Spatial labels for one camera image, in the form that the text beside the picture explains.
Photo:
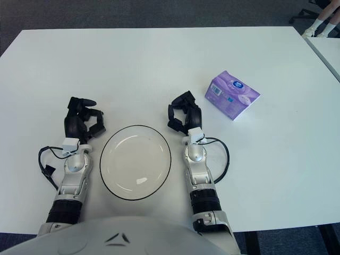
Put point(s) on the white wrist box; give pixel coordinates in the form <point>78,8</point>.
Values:
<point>70,144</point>
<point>195,132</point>

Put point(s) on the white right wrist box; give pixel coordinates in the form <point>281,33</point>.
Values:
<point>195,132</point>

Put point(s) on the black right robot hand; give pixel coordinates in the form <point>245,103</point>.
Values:
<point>194,117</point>

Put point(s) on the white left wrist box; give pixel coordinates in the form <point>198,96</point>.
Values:
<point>70,144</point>

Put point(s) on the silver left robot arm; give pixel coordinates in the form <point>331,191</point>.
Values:
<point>74,180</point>

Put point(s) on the black office chair base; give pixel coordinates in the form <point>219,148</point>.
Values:
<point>297,18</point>

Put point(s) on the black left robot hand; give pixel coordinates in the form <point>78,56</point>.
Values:
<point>73,125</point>

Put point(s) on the white plate black rim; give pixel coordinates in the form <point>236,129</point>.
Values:
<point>135,159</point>

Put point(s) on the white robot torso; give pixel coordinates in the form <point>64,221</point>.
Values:
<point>79,239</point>

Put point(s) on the purple tissue paper pack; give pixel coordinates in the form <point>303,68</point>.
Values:
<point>231,93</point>

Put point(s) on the black table leg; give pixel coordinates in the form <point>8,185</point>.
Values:
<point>251,243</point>

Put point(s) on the white side table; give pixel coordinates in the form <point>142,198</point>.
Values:
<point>329,50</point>

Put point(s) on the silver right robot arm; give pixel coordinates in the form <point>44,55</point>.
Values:
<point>199,172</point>

